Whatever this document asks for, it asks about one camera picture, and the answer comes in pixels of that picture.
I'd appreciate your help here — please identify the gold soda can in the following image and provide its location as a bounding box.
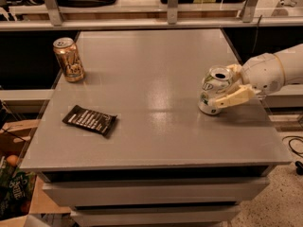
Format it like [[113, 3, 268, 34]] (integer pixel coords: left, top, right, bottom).
[[53, 37, 85, 82]]

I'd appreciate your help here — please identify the white green 7up can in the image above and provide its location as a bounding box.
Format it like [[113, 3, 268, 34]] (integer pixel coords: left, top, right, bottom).
[[198, 66, 234, 115]]

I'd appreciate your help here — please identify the cardboard box with items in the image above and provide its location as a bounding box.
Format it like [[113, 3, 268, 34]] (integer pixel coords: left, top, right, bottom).
[[0, 119, 75, 227]]

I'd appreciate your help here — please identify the metal shelf rail frame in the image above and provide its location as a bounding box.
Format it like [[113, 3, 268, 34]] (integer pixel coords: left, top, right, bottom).
[[0, 0, 303, 31]]

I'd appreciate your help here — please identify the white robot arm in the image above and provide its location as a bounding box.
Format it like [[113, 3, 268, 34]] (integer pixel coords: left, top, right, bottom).
[[212, 44, 303, 109]]

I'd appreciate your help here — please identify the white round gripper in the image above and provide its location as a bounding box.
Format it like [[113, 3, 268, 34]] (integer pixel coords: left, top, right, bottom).
[[215, 53, 285, 108]]

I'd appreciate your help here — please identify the black snack wrapper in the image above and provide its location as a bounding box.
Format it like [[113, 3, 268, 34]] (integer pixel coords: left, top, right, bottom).
[[62, 105, 116, 137]]

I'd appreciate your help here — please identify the black floor cable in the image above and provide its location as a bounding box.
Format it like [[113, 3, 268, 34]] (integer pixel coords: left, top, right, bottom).
[[281, 135, 303, 176]]

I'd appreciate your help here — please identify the grey drawer cabinet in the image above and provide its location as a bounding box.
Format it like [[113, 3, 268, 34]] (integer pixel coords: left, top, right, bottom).
[[22, 29, 291, 227]]

